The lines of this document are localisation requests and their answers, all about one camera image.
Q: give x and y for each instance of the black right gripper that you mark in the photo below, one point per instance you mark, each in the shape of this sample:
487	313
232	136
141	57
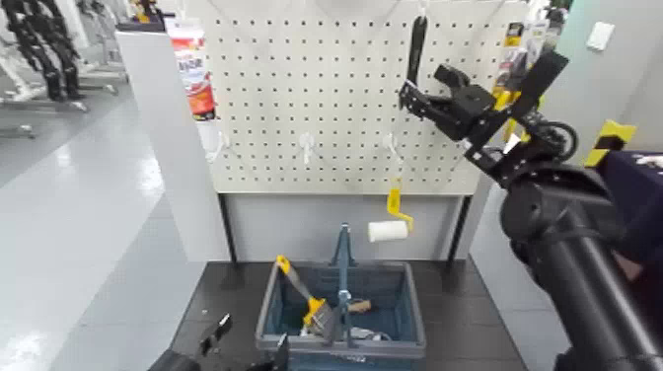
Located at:
471	114

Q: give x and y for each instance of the beige pegboard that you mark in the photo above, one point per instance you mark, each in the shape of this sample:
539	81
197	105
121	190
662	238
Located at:
311	77

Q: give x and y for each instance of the white pegboard hook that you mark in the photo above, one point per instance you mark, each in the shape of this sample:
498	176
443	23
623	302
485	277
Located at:
422	9

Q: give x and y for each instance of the round-base metal pegboard hook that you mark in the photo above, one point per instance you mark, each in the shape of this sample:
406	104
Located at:
307	142
392	145

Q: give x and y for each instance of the grey partition panel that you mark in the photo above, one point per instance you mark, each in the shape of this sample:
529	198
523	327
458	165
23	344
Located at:
166	181

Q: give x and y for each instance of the grey stand base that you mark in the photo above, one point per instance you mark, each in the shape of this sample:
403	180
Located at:
52	105

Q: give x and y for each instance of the yellow black packaged tool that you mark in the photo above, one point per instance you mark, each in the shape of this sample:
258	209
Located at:
514	33

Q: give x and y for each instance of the white wall switch plate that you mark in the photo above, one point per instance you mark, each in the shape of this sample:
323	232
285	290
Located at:
601	35

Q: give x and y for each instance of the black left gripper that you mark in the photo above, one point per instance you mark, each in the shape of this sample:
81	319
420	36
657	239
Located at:
176	362

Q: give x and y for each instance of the white packaged item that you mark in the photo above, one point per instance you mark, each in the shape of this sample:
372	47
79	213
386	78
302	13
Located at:
536	39

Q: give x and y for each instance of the red white sealant tube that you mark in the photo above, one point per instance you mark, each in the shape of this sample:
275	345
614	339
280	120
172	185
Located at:
194	72

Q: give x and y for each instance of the silver metal tool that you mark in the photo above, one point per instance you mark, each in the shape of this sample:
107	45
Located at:
370	334

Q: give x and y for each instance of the teal crate with grey rim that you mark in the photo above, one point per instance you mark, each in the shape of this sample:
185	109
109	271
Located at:
399	305

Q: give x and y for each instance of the black wrench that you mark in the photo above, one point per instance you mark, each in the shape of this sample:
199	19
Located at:
417	46

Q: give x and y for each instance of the yellow black device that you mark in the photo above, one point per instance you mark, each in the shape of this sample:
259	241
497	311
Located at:
142	13

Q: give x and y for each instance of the yellow hanging tool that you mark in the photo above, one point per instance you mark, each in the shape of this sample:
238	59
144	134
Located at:
502	99

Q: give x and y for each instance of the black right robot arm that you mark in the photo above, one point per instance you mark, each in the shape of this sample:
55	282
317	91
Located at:
580	269

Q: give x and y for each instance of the grey panel under pegboard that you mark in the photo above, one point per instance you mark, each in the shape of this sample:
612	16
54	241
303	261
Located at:
290	228

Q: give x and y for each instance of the black pegboard stand leg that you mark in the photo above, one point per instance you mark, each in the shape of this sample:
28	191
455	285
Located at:
458	228
229	233

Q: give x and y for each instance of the black humanoid robot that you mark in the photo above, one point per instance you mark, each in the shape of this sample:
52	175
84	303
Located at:
57	52

